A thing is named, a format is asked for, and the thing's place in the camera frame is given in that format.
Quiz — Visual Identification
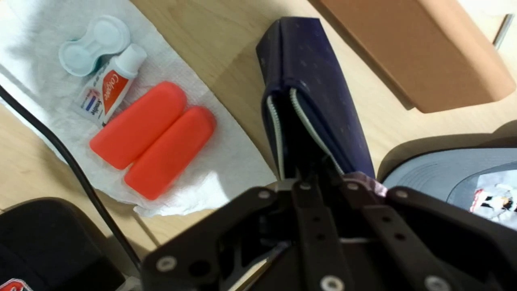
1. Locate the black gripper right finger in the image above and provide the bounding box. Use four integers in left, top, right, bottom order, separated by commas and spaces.
341, 180, 517, 291

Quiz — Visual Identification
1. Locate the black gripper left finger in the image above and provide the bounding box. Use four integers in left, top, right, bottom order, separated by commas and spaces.
142, 180, 352, 291

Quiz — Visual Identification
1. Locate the dark brown bottle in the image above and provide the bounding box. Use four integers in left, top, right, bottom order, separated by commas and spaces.
255, 15, 376, 183

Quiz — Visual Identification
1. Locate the printed white packet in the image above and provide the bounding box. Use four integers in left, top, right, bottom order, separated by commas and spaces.
467, 172, 517, 228

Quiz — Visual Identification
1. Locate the red and white booklet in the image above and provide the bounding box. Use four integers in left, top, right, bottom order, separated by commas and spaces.
0, 0, 279, 217

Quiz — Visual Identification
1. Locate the tan wedge block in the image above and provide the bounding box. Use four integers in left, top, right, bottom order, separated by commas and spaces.
309, 0, 517, 115

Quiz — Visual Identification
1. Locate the small toothpaste tube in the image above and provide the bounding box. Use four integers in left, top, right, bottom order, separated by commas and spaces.
74, 44, 149, 127

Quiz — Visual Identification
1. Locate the black cap with red patch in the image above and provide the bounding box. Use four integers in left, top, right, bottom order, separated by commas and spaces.
0, 198, 126, 291

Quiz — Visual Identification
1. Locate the black power cable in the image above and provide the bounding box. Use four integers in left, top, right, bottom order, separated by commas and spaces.
0, 85, 144, 272

